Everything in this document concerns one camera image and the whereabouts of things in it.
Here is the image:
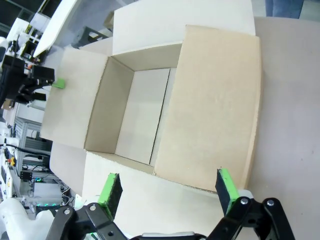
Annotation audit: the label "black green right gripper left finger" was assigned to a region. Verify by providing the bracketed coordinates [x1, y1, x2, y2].
[46, 172, 126, 240]

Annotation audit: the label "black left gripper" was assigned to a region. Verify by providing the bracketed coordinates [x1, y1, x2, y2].
[0, 54, 67, 106]

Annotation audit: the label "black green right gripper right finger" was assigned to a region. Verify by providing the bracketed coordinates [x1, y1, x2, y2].
[207, 167, 296, 240]

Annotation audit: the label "brown cardboard box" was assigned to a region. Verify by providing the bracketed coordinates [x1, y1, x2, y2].
[39, 0, 265, 237]

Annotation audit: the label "control box with green lights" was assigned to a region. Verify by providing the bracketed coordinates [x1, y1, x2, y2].
[33, 181, 64, 208]

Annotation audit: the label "small cardboard box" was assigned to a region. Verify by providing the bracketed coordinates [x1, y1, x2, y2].
[103, 11, 115, 29]

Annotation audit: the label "white shelf unit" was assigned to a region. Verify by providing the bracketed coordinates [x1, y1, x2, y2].
[9, 12, 52, 60]

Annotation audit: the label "grey plastic stool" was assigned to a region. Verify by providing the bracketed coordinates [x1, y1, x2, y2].
[79, 25, 111, 49]

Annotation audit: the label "person's legs in jeans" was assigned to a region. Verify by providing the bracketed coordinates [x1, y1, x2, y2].
[265, 0, 305, 19]

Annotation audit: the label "aluminium frame rack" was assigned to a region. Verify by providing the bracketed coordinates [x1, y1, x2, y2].
[14, 116, 52, 173]

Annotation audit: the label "black cable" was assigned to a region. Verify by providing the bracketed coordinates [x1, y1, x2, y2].
[3, 141, 51, 160]

